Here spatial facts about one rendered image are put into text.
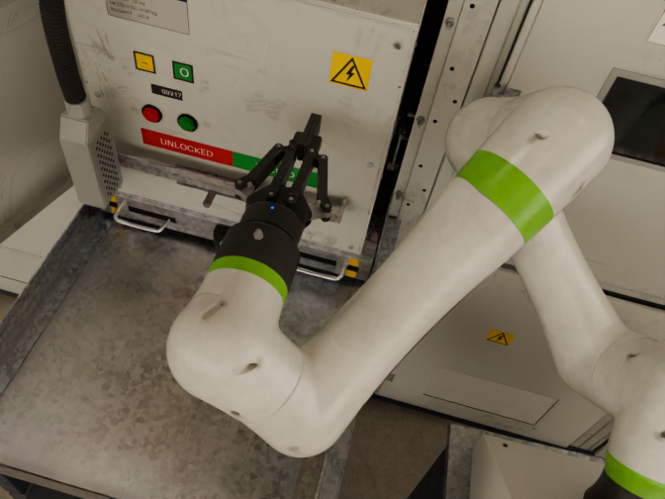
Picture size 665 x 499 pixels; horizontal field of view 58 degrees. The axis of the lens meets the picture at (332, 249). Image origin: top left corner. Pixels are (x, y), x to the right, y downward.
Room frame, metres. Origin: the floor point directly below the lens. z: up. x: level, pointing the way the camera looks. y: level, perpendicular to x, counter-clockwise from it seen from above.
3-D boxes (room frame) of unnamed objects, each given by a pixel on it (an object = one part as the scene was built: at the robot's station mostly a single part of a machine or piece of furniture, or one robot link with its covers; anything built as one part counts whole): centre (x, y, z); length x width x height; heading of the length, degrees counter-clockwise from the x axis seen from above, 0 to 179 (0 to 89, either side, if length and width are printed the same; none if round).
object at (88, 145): (0.66, 0.41, 1.09); 0.08 x 0.05 x 0.17; 175
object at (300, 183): (0.54, 0.06, 1.23); 0.11 x 0.01 x 0.04; 173
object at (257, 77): (0.71, 0.19, 1.15); 0.48 x 0.01 x 0.48; 85
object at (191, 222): (0.72, 0.19, 0.89); 0.54 x 0.05 x 0.06; 85
